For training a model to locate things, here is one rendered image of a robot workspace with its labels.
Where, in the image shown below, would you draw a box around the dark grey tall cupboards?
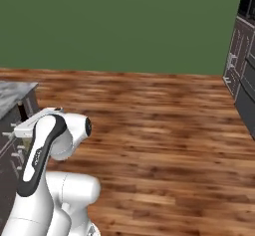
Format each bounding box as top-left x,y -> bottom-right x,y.
222,15 -> 255,103

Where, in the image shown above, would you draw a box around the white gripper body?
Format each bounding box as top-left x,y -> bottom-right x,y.
13,107 -> 65,140

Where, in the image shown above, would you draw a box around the black wall oven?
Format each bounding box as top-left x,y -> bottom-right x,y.
236,0 -> 255,26

